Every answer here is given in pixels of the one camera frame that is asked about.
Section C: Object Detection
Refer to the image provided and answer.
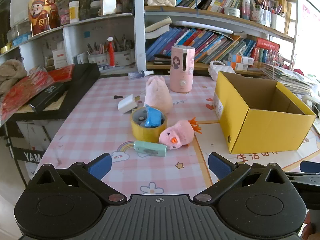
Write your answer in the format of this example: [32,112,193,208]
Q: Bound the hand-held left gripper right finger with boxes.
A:
[192,152,292,204]

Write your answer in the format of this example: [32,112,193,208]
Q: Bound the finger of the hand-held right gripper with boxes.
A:
[285,160,320,180]

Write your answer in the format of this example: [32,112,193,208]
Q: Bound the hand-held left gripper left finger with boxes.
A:
[29,153,127,205]

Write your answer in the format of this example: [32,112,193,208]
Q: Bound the mint green handheld device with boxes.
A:
[133,140,167,157]

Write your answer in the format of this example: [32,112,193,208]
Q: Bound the pink chick plush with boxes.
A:
[159,117,202,150]

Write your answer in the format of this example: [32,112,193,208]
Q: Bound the yellow tape roll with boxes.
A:
[130,107,168,143]

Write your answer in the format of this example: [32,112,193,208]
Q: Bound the yellow cardboard box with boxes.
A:
[212,71,317,155]

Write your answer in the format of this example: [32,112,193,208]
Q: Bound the white charger plug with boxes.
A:
[117,94,138,115]

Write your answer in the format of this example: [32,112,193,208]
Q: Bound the pink paw plush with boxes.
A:
[144,75,173,114]

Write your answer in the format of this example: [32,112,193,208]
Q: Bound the person's right hand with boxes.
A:
[301,219,316,240]

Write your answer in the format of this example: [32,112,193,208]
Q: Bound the white power adapter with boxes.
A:
[303,94,320,114]

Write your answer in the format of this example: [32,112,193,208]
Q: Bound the black digital piano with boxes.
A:
[4,63,101,188]

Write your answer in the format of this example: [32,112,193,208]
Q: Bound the long black box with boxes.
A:
[29,82,67,113]

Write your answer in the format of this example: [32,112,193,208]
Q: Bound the stack of papers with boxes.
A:
[261,62,314,95]

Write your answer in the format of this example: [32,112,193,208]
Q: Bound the pink cylindrical humidifier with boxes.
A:
[170,45,195,92]

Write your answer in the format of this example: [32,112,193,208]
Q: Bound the white quilted purse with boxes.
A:
[208,60,237,81]

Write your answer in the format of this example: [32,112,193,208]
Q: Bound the small spray bottle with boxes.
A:
[128,70,154,80]

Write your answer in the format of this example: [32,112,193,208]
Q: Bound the red envelope pack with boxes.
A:
[47,65,75,82]

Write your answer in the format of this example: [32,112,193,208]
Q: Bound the orange and blue box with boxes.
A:
[228,53,254,65]
[224,61,248,71]

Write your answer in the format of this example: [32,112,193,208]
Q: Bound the red plastic bag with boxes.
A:
[0,71,55,127]

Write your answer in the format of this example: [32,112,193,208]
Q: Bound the white pen holder with pens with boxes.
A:
[87,36,134,67]

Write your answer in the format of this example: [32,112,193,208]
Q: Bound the red bottle white cap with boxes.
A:
[107,37,116,67]

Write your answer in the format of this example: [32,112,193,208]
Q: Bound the white box red label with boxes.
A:
[52,49,68,68]

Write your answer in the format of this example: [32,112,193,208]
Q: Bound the row of leaning books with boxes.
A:
[145,26,257,64]

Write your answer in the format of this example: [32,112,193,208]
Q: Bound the red boxed book set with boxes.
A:
[250,37,280,63]

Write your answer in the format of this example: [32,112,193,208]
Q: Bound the beige fuzzy cloth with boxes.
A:
[0,59,28,95]

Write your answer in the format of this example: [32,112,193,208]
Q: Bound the white bookshelf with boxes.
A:
[0,0,300,78]

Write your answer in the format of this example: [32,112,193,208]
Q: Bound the white pen cup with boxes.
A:
[271,12,286,30]

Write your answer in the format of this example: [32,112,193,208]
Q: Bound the stack of beige books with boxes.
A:
[145,16,173,39]

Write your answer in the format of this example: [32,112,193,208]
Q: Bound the blue tissue pack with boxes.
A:
[11,34,32,46]

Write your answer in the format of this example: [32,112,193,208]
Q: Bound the white round jar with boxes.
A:
[224,6,240,18]

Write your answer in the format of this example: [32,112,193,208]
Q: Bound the white bottle yellow label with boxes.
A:
[69,1,80,23]

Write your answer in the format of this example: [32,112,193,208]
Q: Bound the fortune god figure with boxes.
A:
[28,0,60,37]

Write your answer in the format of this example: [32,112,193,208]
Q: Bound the pink and blue bottle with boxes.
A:
[241,0,251,20]

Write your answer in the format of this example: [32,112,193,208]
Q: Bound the pink wall poster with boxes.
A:
[301,4,320,30]

